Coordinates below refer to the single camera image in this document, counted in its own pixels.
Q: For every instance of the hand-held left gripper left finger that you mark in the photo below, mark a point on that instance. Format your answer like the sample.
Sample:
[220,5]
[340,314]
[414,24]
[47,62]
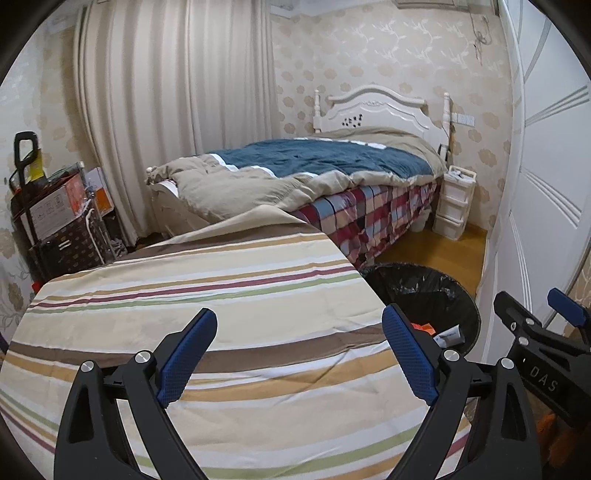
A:
[187,355]

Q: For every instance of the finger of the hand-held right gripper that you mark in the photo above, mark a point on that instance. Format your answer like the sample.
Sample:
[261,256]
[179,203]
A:
[519,321]
[570,309]

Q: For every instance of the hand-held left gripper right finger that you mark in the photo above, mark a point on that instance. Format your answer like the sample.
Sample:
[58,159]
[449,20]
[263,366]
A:
[411,355]

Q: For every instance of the red foam fruit net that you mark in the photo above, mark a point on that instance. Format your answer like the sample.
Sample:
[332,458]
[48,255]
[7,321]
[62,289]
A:
[424,328]

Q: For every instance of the black bag-lined trash bin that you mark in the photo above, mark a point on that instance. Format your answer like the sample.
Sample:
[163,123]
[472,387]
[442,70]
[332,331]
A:
[415,286]

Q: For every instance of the striped tablecloth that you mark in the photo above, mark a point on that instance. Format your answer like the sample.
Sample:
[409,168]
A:
[184,277]

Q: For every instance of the white plastic drawer unit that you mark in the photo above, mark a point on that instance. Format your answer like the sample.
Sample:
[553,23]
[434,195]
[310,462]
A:
[455,203]

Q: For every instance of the plaid bed sheet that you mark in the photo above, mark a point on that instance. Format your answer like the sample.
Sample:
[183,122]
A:
[369,217]

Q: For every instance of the white wardrobe door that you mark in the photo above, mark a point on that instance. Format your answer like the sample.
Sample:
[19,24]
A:
[545,161]

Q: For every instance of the brown patterned storage box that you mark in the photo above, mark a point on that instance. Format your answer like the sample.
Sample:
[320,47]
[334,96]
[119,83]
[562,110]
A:
[69,249]

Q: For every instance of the small white cardboard box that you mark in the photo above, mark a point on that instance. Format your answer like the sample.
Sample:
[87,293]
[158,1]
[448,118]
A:
[99,191]

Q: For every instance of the white and orange cardboard box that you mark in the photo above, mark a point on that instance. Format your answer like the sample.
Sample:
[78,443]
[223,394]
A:
[55,207]

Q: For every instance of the beige and blue quilt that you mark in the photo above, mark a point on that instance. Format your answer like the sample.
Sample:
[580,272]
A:
[300,170]

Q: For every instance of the black hand trolley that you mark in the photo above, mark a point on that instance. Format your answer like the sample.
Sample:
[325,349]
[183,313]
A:
[23,184]

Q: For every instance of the yellow tag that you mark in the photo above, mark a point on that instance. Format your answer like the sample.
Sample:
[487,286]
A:
[37,164]

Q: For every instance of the white wooden bed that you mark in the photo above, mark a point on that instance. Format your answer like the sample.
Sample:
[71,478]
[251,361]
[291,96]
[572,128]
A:
[378,106]

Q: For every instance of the cream curtain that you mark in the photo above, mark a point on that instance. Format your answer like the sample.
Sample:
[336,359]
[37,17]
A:
[175,101]

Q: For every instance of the white air conditioner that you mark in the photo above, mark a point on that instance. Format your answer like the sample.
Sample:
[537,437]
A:
[443,3]

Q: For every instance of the white wall socket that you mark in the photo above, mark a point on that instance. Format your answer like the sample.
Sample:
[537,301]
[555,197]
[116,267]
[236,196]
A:
[463,119]

